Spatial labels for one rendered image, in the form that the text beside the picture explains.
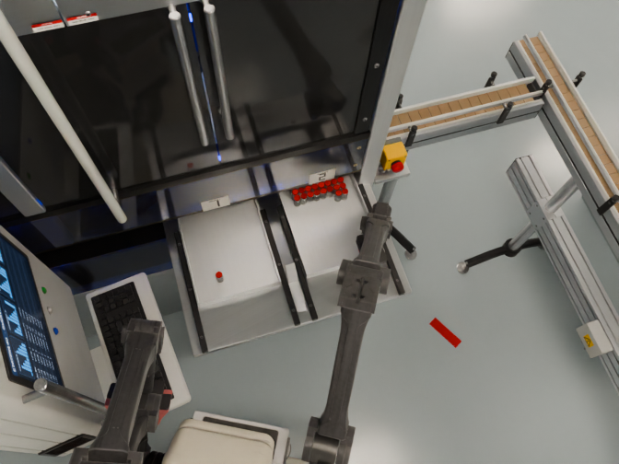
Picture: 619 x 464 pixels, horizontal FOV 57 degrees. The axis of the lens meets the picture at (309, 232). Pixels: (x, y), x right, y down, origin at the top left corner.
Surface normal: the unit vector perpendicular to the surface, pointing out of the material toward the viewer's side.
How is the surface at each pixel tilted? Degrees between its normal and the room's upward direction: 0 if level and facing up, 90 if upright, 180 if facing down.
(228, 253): 0
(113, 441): 41
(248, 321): 0
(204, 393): 0
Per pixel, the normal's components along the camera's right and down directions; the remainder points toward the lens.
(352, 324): -0.18, 0.25
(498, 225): 0.04, -0.40
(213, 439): 0.15, -0.90
